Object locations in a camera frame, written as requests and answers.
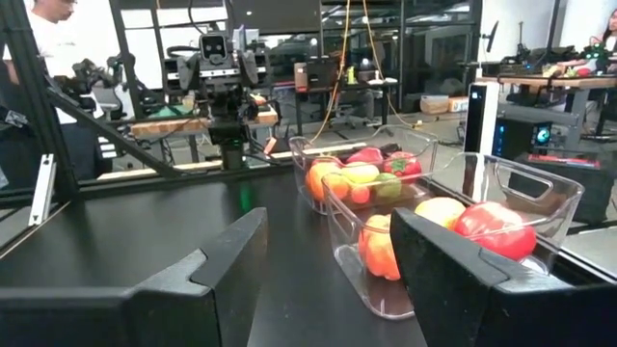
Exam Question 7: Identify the wooden background table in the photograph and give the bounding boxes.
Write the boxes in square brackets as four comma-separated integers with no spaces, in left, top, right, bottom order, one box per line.
[129,106,281,140]

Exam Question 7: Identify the red toy bell pepper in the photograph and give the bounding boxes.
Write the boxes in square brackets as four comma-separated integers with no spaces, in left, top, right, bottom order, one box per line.
[453,200,538,263]

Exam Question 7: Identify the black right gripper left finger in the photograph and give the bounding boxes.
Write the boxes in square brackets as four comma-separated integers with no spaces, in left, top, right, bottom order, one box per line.
[0,206,269,347]

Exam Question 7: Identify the black monitor on arm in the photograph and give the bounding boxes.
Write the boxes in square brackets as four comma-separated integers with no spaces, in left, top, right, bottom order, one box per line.
[481,19,500,54]

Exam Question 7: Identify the black case red stripe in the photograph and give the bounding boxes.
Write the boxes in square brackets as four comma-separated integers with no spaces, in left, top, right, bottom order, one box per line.
[508,151,616,226]

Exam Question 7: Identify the black computer case blue light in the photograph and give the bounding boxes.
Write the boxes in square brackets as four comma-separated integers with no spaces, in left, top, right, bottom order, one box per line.
[491,115,554,160]

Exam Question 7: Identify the orange toy pumpkin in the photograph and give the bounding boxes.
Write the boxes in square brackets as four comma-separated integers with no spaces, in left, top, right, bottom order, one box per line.
[357,214,402,282]

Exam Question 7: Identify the small orange toy tomato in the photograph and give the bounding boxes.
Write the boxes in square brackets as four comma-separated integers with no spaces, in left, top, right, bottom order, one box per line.
[350,184,372,205]

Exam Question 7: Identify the silver metal bracket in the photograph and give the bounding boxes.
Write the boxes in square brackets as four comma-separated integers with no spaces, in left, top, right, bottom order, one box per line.
[27,153,58,227]

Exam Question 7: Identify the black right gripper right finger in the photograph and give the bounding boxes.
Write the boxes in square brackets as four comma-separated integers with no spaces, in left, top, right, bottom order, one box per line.
[389,206,617,347]

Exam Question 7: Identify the yellow orange toy potato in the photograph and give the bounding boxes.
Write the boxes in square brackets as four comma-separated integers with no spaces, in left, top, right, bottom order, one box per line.
[414,196,468,231]

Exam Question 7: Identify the orange toy orange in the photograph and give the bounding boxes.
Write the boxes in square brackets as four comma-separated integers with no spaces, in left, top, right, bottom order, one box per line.
[306,161,344,202]

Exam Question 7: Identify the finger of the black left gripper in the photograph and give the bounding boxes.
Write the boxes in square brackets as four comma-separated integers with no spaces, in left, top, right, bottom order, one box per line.
[175,51,201,92]
[239,49,260,88]

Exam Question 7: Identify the clear plastic bin white label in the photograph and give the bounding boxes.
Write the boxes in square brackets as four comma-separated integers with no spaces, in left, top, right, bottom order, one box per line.
[321,151,586,322]

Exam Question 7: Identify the yellow hanging cable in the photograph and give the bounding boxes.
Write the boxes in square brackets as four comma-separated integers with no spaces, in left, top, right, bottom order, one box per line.
[308,0,352,145]
[361,0,423,129]

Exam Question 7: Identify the red toy strawberry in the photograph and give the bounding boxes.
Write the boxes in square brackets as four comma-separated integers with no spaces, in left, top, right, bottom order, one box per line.
[383,150,423,178]

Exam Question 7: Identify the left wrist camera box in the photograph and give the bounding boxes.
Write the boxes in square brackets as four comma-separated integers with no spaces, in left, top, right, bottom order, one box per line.
[199,32,228,67]

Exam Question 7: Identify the green toy lime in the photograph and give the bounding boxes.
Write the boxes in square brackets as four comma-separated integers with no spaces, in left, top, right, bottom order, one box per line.
[373,172,403,201]

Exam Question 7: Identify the cardboard box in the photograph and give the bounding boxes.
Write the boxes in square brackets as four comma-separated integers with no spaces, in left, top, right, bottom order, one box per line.
[418,93,450,116]
[447,94,469,114]

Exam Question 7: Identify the black background desk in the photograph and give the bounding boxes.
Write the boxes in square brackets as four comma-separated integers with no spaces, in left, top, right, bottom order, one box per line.
[269,79,401,136]

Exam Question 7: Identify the small brown box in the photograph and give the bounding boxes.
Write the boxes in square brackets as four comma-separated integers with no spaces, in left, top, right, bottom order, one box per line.
[293,61,309,93]

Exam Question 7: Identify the yellow toy banana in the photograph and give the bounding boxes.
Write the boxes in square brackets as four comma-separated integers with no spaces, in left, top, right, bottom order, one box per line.
[340,161,381,185]

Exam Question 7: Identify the person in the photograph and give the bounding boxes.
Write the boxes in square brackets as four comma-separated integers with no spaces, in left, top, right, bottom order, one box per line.
[0,0,115,182]
[597,7,617,54]

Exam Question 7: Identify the grey office chair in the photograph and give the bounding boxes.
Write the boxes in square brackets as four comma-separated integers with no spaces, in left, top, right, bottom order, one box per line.
[330,89,377,129]

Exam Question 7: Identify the wooden top desk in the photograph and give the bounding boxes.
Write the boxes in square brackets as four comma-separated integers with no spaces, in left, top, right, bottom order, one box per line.
[474,71,617,146]

